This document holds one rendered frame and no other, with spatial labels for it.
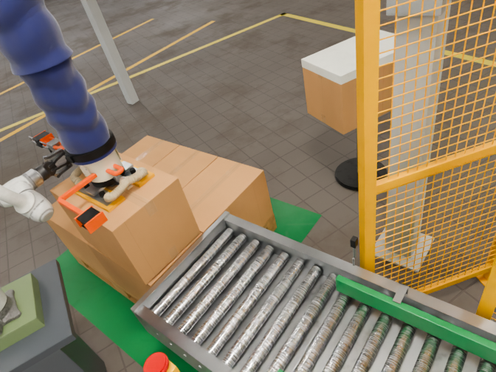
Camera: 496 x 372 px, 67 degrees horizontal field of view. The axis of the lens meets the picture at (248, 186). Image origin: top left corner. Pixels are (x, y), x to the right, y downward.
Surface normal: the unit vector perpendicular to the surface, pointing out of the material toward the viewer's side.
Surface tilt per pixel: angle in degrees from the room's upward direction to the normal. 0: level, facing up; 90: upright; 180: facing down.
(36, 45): 99
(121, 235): 91
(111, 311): 0
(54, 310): 0
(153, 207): 91
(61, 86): 103
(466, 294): 0
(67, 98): 77
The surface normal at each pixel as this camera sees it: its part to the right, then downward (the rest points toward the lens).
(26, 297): -0.18, -0.77
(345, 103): 0.46, 0.50
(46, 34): 0.91, 0.25
